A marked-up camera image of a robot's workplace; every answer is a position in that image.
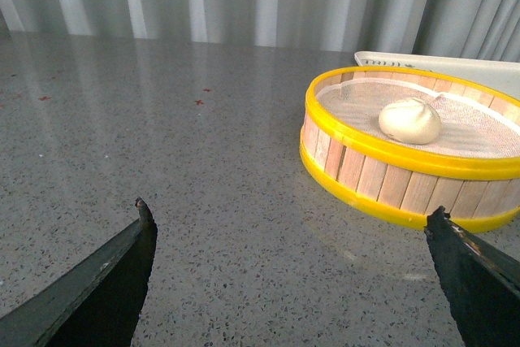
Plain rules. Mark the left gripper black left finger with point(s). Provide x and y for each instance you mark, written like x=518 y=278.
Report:
x=98 y=302

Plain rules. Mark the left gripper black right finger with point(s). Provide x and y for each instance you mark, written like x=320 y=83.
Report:
x=480 y=282

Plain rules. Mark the white steamed bun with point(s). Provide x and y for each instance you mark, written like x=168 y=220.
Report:
x=410 y=121

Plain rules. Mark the white rectangular tray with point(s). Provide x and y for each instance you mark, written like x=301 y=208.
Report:
x=498 y=75

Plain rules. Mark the yellow rimmed wooden steamer basket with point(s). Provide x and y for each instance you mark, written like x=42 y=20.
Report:
x=404 y=185

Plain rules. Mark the white steamer cloth liner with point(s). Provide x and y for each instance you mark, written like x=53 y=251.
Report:
x=468 y=129

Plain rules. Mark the grey pleated curtain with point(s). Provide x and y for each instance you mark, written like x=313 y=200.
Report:
x=474 y=29

